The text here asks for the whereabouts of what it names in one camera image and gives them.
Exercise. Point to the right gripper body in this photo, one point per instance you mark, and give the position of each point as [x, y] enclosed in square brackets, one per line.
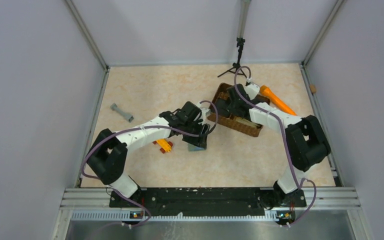
[232, 108]

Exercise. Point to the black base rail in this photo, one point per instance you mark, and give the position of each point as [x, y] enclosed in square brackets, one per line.
[216, 201]

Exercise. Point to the orange flashlight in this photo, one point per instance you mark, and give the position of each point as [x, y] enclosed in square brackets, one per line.
[267, 92]

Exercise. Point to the gold card in basket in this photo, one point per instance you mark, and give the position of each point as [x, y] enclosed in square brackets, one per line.
[247, 122]

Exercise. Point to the green card holder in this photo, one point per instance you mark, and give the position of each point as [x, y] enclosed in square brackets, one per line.
[196, 148]

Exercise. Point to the grey plastic connector piece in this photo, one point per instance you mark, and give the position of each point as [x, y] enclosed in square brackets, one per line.
[127, 116]

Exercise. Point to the black mini tripod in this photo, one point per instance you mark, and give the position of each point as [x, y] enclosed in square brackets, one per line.
[240, 42]

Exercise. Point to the brown wicker divided basket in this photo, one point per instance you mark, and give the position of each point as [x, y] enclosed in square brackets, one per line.
[231, 124]

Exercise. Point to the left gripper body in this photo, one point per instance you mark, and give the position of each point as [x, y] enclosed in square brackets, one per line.
[195, 127]

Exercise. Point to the white cable tray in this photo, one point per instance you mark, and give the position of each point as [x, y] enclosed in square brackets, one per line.
[128, 216]

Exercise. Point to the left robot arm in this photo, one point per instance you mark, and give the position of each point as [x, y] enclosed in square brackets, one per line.
[108, 154]

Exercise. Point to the grey pole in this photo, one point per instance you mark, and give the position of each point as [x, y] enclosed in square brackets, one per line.
[243, 15]

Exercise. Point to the yellow toy brick car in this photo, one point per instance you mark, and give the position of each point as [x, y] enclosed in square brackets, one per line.
[165, 145]

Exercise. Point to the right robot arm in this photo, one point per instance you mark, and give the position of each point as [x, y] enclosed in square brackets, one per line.
[305, 140]

